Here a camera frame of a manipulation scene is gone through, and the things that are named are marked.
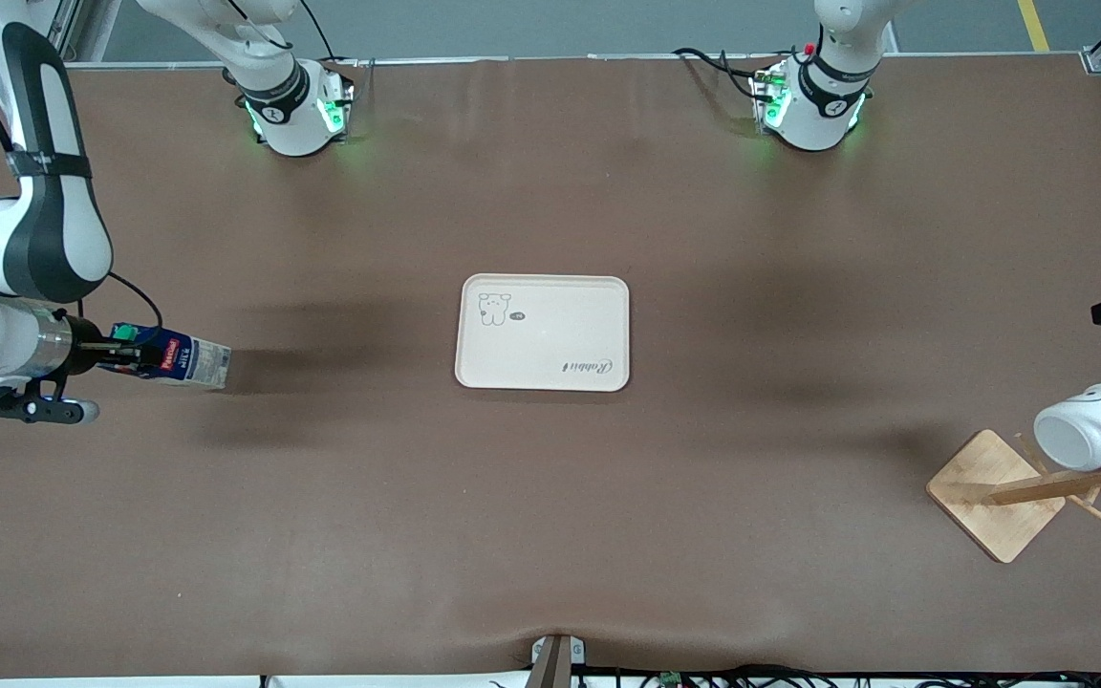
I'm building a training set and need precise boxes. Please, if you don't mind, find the blue milk carton green cap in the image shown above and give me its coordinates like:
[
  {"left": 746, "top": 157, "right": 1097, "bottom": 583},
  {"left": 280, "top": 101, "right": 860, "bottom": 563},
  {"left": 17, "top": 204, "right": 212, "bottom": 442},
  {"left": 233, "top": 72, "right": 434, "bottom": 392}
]
[{"left": 111, "top": 323, "right": 233, "bottom": 391}]

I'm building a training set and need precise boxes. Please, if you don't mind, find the white cup with black handle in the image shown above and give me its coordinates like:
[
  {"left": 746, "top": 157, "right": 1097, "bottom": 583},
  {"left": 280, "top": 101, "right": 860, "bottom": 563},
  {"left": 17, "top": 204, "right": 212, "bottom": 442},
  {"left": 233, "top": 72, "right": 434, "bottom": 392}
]
[{"left": 1033, "top": 383, "right": 1101, "bottom": 472}]

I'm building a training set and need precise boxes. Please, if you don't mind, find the wooden cup rack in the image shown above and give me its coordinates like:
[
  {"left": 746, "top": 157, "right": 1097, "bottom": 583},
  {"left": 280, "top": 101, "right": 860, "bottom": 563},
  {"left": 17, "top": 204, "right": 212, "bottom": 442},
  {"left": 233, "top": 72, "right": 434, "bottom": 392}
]
[{"left": 925, "top": 403, "right": 1101, "bottom": 565}]

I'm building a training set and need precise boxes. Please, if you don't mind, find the cream tray with bear print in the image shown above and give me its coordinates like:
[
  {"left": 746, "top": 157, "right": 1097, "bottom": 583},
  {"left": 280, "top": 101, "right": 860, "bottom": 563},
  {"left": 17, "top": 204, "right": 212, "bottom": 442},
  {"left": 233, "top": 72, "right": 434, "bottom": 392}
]
[{"left": 455, "top": 274, "right": 631, "bottom": 393}]

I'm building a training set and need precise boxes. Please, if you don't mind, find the black right arm base cable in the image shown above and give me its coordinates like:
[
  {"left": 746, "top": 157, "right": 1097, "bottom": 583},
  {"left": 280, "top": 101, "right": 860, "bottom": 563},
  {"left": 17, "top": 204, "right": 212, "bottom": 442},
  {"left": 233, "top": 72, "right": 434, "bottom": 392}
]
[{"left": 294, "top": 0, "right": 360, "bottom": 70}]

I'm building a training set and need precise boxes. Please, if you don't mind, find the black arm base cable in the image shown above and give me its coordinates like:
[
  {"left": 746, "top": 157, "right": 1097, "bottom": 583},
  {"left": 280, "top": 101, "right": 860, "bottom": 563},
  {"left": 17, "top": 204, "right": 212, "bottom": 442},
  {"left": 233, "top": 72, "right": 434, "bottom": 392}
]
[
  {"left": 294, "top": 0, "right": 360, "bottom": 70},
  {"left": 672, "top": 46, "right": 767, "bottom": 102}
]

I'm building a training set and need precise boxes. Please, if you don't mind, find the black left arm base cable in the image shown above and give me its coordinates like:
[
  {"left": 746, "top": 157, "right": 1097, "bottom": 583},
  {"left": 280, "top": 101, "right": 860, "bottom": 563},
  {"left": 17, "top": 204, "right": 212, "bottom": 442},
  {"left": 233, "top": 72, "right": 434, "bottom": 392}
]
[{"left": 672, "top": 46, "right": 767, "bottom": 102}]

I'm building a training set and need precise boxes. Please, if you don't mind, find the grey camera post bracket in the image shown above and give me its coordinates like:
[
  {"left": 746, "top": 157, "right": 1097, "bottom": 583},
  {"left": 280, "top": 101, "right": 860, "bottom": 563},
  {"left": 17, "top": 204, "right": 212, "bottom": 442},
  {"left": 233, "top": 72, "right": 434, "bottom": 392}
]
[{"left": 529, "top": 634, "right": 587, "bottom": 688}]

